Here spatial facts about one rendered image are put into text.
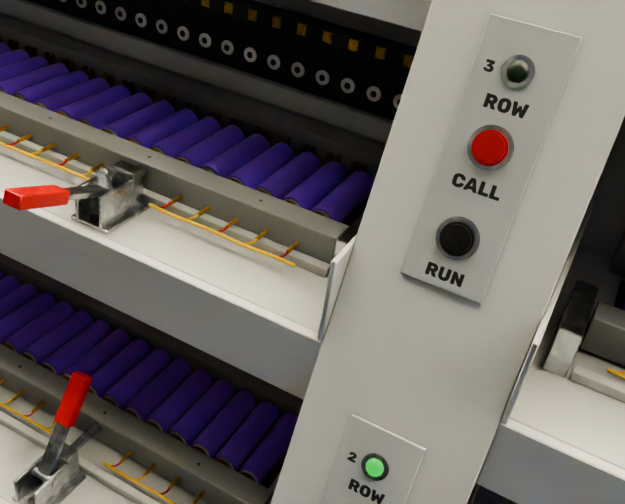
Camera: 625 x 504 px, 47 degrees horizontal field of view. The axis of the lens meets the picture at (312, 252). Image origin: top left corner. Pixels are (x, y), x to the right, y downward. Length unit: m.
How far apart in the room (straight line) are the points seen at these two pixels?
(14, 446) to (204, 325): 0.21
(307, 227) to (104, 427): 0.23
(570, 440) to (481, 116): 0.15
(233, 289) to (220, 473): 0.16
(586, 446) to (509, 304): 0.08
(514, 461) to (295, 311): 0.13
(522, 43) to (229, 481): 0.33
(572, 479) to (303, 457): 0.13
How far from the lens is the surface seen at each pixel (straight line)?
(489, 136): 0.32
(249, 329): 0.39
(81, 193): 0.42
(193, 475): 0.51
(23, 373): 0.59
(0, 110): 0.53
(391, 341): 0.35
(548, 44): 0.33
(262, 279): 0.40
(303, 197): 0.44
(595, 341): 0.41
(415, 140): 0.34
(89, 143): 0.48
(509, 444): 0.36
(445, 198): 0.33
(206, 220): 0.44
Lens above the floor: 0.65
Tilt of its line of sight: 15 degrees down
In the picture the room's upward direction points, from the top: 17 degrees clockwise
